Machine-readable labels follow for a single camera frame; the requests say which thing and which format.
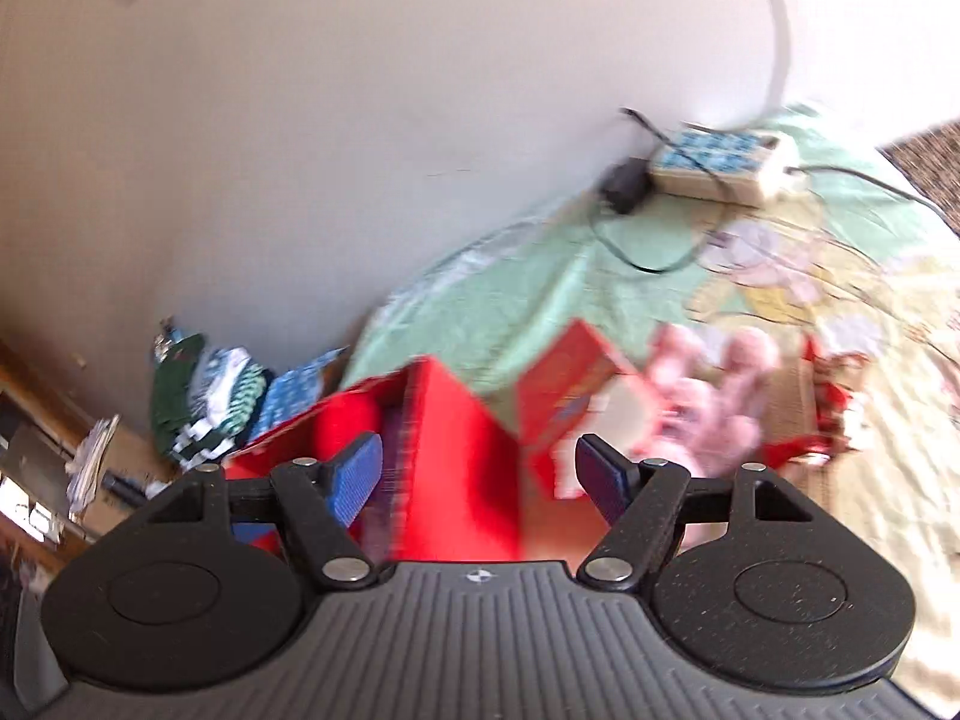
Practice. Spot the black power adapter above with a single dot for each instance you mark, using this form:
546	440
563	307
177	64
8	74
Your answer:
624	184

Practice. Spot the red box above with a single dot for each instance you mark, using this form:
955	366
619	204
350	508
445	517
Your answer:
450	465

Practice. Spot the green and white cloth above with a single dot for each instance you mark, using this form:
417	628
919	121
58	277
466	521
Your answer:
206	397

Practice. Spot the printed green blanket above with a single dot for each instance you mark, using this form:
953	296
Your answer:
495	300

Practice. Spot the red and white toy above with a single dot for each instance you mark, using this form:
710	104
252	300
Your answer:
829	405

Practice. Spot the red box lid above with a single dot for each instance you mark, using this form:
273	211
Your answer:
564	390

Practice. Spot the wooden furniture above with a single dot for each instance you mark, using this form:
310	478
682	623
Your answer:
45	420

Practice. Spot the white power strip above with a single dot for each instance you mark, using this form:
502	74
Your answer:
716	162

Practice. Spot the pink plush toy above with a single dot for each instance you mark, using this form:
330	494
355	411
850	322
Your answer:
705	405

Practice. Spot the blue patterned cloth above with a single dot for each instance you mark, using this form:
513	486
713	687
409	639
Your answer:
296	390

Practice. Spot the small black object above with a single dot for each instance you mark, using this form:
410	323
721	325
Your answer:
126	487

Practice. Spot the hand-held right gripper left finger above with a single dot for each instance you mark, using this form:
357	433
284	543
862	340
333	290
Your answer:
358	481

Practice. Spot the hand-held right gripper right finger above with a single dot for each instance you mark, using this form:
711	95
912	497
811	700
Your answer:
604	483

